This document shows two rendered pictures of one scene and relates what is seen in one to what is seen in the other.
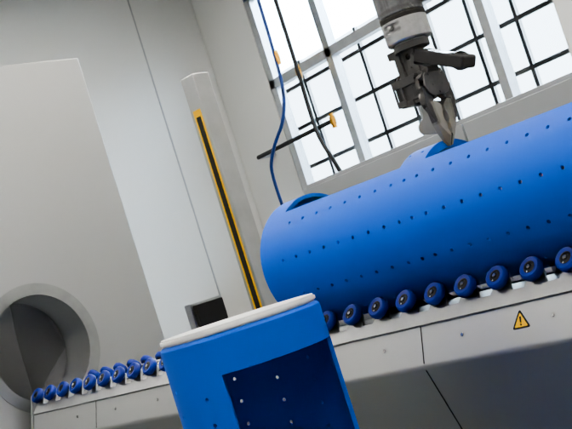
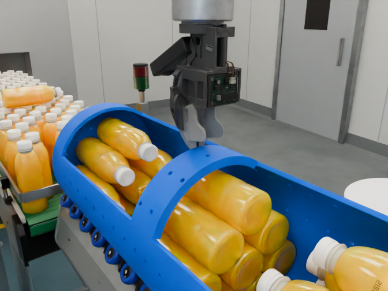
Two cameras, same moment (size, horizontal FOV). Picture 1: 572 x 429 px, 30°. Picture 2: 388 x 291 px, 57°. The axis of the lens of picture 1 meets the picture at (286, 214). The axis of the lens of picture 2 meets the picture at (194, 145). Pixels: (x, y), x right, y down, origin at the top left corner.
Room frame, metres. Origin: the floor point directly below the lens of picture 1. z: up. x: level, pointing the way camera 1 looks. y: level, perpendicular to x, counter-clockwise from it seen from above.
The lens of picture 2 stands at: (2.60, -0.28, 1.45)
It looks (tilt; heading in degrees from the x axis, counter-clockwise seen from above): 20 degrees down; 186
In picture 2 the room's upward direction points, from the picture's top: straight up
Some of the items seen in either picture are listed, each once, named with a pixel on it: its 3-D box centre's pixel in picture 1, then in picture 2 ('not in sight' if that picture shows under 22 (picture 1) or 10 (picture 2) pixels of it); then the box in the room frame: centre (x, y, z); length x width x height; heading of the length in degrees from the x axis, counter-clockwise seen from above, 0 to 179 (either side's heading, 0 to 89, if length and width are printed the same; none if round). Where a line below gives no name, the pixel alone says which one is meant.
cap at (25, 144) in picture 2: not in sight; (25, 146); (1.73, -0.86, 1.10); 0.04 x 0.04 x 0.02
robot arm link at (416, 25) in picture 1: (406, 32); (204, 8); (2.05, -0.33, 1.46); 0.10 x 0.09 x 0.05; 133
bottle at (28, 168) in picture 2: not in sight; (30, 178); (1.73, -0.86, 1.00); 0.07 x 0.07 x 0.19
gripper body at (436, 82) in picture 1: (417, 74); (205, 65); (2.05, -0.32, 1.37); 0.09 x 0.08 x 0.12; 43
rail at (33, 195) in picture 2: not in sight; (91, 179); (1.65, -0.71, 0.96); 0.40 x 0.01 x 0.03; 133
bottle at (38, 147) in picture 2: not in sight; (37, 168); (1.66, -0.87, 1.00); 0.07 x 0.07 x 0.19
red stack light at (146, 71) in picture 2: not in sight; (140, 71); (1.18, -0.65, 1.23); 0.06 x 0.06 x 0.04
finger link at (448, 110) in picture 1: (441, 124); (195, 132); (2.06, -0.34, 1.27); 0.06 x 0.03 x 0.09; 43
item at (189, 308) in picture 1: (213, 329); not in sight; (2.67, 0.26, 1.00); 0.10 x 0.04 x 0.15; 133
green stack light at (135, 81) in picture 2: not in sight; (141, 82); (1.18, -0.65, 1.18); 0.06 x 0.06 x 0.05
